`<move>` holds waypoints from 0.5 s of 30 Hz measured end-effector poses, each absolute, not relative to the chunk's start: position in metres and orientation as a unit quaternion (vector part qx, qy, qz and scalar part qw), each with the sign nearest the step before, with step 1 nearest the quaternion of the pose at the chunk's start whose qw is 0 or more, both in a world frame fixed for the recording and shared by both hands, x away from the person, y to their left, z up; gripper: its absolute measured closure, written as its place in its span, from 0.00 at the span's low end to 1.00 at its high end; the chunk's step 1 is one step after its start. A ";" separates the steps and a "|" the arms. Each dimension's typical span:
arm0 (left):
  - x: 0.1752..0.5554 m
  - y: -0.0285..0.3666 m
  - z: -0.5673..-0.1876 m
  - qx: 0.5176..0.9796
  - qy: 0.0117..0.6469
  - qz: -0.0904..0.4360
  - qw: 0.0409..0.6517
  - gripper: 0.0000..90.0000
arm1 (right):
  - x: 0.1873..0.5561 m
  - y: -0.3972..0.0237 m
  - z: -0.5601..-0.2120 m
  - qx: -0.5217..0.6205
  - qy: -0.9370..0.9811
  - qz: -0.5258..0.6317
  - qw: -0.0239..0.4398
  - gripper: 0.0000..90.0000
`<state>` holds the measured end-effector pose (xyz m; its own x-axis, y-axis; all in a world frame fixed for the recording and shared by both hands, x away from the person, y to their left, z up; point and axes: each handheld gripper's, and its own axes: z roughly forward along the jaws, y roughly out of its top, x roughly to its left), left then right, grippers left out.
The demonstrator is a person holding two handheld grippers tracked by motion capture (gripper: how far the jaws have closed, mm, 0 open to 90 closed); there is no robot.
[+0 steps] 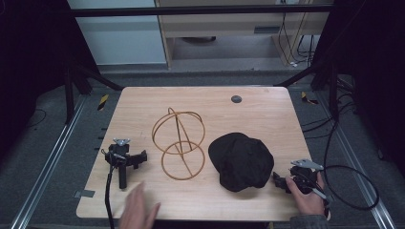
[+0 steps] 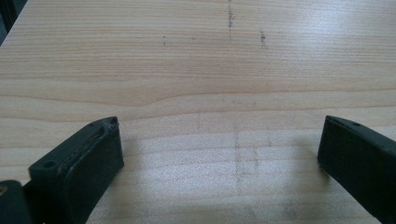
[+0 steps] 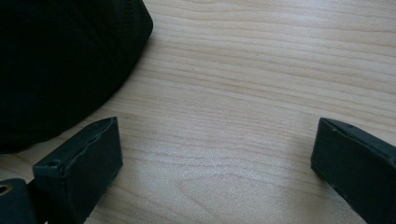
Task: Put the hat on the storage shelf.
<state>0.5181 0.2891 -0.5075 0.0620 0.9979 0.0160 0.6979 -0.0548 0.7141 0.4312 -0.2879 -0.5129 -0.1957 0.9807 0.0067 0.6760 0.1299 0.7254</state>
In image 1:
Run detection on black floor cable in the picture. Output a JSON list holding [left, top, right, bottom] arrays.
[[301, 92, 355, 140]]

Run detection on grey tape strip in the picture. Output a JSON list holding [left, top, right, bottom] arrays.
[[74, 189, 96, 199]]

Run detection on person's left hand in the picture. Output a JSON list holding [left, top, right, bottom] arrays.
[[118, 181, 161, 229]]

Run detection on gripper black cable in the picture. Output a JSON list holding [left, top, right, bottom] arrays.
[[104, 157, 118, 229], [320, 119, 381, 212]]

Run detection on light wooden desk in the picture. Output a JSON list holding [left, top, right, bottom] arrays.
[[154, 0, 334, 69]]

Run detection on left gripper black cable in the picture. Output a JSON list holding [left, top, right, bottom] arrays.
[[104, 157, 118, 229]]

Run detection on yellow black hazard tape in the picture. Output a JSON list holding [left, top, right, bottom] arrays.
[[96, 94, 110, 112], [300, 91, 320, 106]]

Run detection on aluminium floor rail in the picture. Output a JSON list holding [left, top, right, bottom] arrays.
[[9, 94, 88, 229], [314, 92, 397, 229]]

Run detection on black metal stand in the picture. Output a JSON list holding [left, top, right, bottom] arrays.
[[62, 61, 124, 126], [273, 60, 340, 122]]

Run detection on black horizontal frame bar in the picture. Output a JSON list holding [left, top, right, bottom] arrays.
[[70, 4, 334, 18]]

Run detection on white cabinet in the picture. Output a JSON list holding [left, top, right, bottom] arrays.
[[67, 0, 168, 66]]

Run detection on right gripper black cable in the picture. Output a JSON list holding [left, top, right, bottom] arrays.
[[320, 119, 381, 212]]

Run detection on person's right hand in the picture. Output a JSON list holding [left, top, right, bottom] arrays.
[[285, 171, 328, 218]]

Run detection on golden wire hat stand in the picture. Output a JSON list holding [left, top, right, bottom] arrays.
[[151, 107, 206, 181]]

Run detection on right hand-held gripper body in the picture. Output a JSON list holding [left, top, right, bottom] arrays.
[[288, 158, 325, 196]]

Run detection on black cap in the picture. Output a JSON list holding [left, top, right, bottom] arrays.
[[207, 132, 275, 193]]

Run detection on dark curtain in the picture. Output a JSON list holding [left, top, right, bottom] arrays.
[[0, 0, 99, 160], [310, 0, 405, 179]]

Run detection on hanging black cables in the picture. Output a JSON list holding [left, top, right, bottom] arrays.
[[277, 0, 317, 67]]

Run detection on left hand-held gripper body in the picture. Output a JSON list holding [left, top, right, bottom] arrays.
[[102, 137, 135, 191]]

